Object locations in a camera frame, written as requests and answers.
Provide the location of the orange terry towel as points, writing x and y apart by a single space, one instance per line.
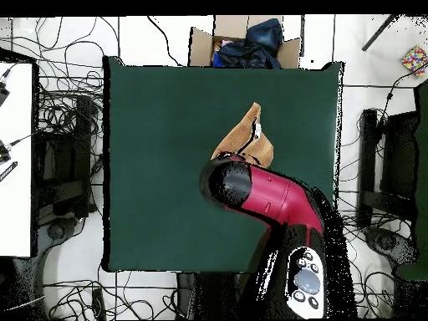
247 140

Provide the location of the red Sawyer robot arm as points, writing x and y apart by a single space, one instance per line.
274 197

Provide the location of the dark green table cloth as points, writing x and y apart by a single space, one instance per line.
160 133
422 167

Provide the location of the pink and yellow garment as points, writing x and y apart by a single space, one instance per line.
224 43

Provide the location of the cardboard box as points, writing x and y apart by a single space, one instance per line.
200 46

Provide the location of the dark blue garment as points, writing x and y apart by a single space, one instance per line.
260 46

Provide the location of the black equipment stand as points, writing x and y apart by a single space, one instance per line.
399 157
67 167

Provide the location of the black metal bar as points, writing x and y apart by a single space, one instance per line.
379 33

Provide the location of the black power strip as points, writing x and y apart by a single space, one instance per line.
98 302

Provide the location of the multicoloured patterned bundle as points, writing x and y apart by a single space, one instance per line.
414 58

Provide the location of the white table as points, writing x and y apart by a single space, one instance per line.
16 200

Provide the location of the black ribbed strip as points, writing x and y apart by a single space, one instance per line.
8 170

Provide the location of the black connector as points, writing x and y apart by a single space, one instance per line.
3 153

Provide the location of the black device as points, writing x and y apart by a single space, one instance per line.
2 93

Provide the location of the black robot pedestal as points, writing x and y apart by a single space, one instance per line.
214 294

